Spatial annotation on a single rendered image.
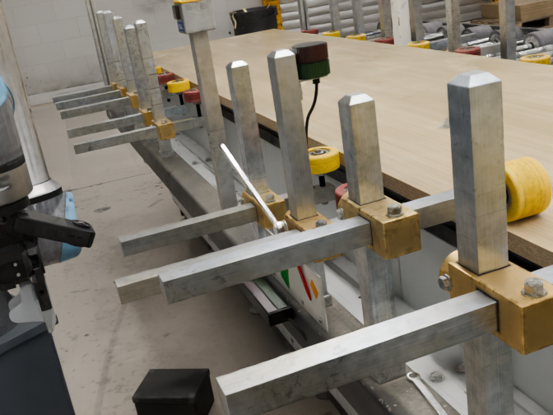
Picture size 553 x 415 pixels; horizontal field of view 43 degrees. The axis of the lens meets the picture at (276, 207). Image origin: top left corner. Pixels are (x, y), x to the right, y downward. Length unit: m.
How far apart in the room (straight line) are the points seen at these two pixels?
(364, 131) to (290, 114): 0.25
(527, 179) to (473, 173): 0.31
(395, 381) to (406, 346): 0.39
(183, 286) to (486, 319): 0.34
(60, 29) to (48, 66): 0.46
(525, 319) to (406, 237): 0.25
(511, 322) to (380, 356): 0.12
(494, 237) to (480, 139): 0.10
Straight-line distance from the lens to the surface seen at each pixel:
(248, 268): 0.83
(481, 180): 0.68
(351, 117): 0.88
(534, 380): 1.12
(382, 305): 0.98
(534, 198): 0.98
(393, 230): 0.86
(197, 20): 1.56
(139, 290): 1.08
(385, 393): 1.01
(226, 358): 2.50
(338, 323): 1.19
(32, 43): 8.81
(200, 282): 0.82
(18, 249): 1.02
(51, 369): 1.72
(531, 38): 2.94
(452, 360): 1.22
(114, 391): 2.48
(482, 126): 0.66
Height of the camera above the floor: 1.29
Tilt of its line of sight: 20 degrees down
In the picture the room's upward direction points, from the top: 9 degrees counter-clockwise
